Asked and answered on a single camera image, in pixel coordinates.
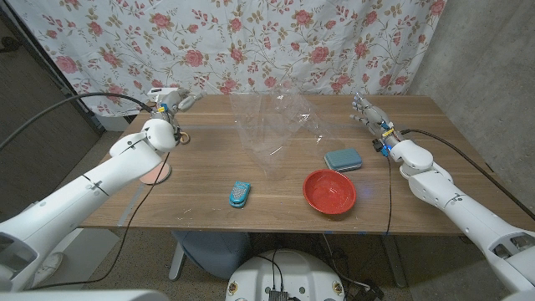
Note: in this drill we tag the clear cling film sheet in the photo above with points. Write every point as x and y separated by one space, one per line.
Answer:
267 125

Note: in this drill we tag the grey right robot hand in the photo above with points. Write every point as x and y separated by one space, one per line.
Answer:
374 119

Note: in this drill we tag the white power strip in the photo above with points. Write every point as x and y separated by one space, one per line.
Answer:
155 93

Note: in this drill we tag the floral print curtain backdrop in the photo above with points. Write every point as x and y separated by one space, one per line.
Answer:
251 42

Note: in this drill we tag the white sneaker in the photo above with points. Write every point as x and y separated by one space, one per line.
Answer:
49 267

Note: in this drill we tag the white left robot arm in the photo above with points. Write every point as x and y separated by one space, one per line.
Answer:
104 175

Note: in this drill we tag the black power adapter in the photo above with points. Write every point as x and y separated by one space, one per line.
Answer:
370 292

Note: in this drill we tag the white floor platform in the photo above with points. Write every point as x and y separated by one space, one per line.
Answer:
92 251

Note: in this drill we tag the white robot torso base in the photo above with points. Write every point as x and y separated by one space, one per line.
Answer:
288 276

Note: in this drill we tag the red round tray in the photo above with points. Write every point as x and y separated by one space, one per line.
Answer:
330 192

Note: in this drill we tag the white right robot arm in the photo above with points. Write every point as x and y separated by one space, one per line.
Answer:
460 205

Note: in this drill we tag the grey blue chair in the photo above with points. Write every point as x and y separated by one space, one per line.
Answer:
213 251

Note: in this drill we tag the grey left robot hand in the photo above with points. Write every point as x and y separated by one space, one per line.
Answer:
177 100

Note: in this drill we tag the teal sponge block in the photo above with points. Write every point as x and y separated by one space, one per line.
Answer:
342 159

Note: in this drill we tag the grey table leg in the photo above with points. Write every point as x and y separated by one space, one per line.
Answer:
395 263

